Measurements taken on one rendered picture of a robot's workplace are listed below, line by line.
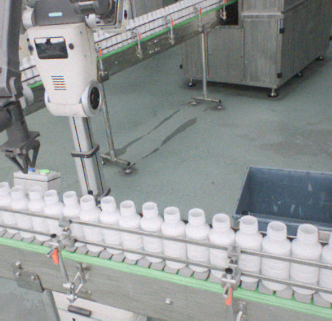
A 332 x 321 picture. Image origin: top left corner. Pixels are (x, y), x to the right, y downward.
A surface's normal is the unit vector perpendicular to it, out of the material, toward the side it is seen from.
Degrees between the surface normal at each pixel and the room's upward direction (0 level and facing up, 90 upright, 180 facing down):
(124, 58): 90
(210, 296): 90
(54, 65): 90
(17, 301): 0
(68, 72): 90
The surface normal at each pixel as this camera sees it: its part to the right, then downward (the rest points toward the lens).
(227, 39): -0.67, 0.44
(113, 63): 0.74, 0.21
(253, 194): -0.41, 0.49
